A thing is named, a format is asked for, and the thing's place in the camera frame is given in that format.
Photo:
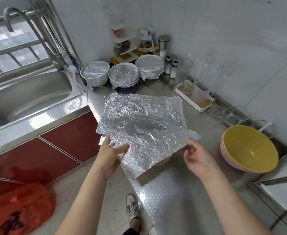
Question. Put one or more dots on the red kitchen cabinet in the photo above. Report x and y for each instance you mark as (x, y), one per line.
(65, 139)

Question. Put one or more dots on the white spoon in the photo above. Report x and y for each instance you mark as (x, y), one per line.
(265, 127)

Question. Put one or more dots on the yellow bowl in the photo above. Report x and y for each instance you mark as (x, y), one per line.
(251, 146)

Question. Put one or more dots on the person's dark trousers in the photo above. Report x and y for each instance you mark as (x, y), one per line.
(131, 232)

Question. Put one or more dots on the red plastic bag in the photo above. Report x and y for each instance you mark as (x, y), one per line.
(18, 210)

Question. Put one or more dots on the person's right white shoe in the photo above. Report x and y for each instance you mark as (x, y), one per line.
(153, 231)

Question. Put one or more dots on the person's right forearm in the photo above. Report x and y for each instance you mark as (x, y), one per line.
(231, 208)

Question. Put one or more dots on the white corner shelf rack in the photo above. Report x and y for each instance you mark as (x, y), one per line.
(124, 39)

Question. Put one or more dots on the person's left white shoe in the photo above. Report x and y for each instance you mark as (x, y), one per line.
(132, 207)

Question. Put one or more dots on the metal window railing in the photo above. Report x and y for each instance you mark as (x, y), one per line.
(11, 51)

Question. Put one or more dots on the person's right hand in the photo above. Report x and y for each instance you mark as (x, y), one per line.
(201, 163)

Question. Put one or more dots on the person's white shoe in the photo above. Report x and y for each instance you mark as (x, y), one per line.
(153, 231)
(132, 207)

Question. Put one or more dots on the white dish brush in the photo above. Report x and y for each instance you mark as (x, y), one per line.
(73, 70)

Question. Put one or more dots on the foil-covered bowl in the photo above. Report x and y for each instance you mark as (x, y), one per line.
(148, 139)
(94, 73)
(124, 74)

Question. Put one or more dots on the white shaker with black lid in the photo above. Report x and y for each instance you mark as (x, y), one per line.
(167, 66)
(174, 71)

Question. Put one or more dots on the pink translucent cup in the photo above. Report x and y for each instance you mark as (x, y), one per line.
(200, 95)

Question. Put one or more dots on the white rectangular tray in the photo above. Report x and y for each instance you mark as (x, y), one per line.
(182, 95)

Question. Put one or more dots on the colourful snack packet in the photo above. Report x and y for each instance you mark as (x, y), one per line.
(146, 39)

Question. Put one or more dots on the tall white steel-capped bottle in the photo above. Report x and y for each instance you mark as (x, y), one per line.
(163, 44)

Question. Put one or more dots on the stainless steel sink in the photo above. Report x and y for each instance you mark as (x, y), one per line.
(26, 98)

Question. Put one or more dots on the person's left hand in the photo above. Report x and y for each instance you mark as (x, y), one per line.
(109, 155)

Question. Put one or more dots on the steel faucet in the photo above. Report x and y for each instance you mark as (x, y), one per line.
(33, 31)

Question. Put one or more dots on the person's left forearm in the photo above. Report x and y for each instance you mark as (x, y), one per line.
(82, 205)

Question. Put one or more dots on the foil-wrapped bowl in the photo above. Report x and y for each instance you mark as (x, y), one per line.
(149, 66)

